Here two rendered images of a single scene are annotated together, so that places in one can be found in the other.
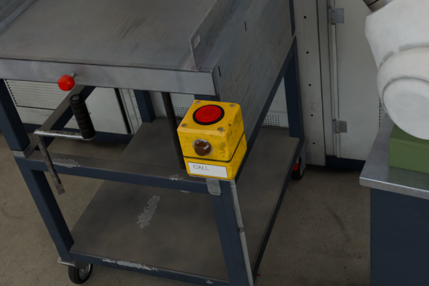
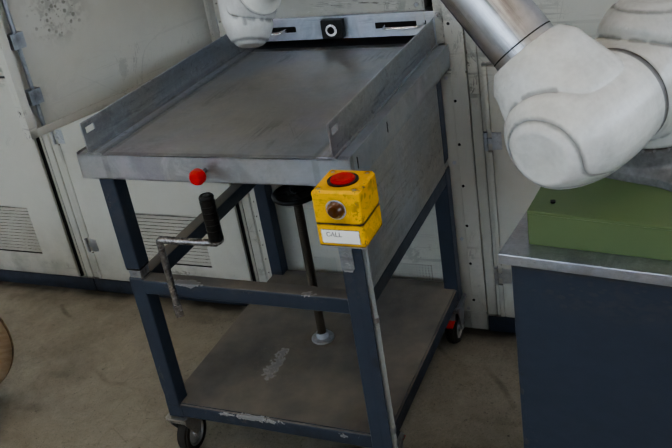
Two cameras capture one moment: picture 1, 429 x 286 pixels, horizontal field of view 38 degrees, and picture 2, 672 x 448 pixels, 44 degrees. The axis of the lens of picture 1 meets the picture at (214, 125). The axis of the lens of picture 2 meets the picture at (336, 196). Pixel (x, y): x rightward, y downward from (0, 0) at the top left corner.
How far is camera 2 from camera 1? 0.41 m
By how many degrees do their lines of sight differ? 12
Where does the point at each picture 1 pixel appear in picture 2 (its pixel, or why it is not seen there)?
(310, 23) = (465, 151)
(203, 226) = (339, 379)
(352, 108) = not seen: hidden behind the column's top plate
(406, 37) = (527, 86)
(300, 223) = (456, 389)
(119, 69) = (253, 162)
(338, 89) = (498, 229)
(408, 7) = (527, 59)
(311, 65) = (468, 201)
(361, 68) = (524, 203)
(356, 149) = not seen: hidden behind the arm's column
